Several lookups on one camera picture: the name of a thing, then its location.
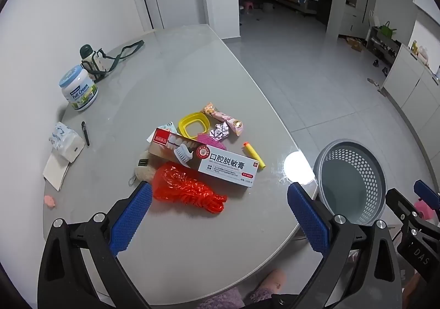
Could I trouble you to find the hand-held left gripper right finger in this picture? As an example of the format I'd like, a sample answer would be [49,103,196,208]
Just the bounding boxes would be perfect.
[286,182,403,309]

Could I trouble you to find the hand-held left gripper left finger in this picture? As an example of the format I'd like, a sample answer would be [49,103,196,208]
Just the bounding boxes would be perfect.
[37,181,153,309]

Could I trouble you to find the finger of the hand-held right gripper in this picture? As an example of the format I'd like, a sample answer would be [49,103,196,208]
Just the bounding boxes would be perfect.
[385,188,422,227]
[413,179,440,209]

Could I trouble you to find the beige plush keychain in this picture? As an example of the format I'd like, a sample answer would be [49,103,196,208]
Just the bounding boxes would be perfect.
[129,149,162,187]

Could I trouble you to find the grey perforated waste basket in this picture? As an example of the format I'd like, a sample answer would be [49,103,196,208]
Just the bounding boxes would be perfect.
[313,139,387,225]

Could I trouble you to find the red plastic bag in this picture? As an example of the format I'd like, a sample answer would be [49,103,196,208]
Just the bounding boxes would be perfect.
[152,162,228,215]

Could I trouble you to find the yellow foam dart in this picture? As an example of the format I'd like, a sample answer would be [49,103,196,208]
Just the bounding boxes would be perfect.
[243,142,267,169]

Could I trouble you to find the clear plastic wrapper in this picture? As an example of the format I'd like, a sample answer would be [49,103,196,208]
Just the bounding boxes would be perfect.
[146,121,179,145]

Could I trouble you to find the red white toothpaste box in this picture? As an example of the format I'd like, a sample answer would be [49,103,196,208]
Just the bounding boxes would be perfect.
[148,128,260,189]

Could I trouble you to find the yellow plastic ring lid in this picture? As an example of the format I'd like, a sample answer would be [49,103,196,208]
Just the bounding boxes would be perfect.
[178,112,211,139]

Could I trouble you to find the pink plastic shuttlecock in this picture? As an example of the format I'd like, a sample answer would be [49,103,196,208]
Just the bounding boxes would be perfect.
[196,134,227,150]

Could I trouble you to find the pink snack packet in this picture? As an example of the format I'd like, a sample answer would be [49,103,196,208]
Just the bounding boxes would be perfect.
[201,102,245,137]

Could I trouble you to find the silver foil wrapper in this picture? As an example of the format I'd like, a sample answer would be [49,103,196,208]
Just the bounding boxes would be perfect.
[210,121,230,141]

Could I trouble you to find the pink fuzzy slipper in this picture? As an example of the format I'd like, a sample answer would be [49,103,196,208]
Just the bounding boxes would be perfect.
[247,269,287,303]

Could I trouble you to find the white paper sheet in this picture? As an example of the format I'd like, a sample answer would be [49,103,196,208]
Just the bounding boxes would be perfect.
[43,151,71,192]

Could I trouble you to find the white tissue pack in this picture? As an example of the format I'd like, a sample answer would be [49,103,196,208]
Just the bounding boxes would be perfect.
[48,122,85,162]

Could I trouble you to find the white sideboard cabinet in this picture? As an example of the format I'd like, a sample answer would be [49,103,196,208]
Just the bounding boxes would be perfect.
[381,44,440,145]

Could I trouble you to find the purple fuzzy pants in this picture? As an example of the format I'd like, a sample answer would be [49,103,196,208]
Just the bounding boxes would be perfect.
[196,288,245,309]

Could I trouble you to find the white milk powder can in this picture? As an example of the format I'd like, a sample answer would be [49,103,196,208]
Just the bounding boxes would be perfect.
[58,65,98,112]

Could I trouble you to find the grey shoe rack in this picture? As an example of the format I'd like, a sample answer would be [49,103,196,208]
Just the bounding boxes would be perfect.
[366,25,403,65]

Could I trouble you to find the green tote bag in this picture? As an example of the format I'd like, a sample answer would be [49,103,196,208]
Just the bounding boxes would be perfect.
[379,21,396,39]

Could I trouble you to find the green white bottle with strap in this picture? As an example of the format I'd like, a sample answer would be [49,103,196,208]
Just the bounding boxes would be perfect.
[80,40,145,83]

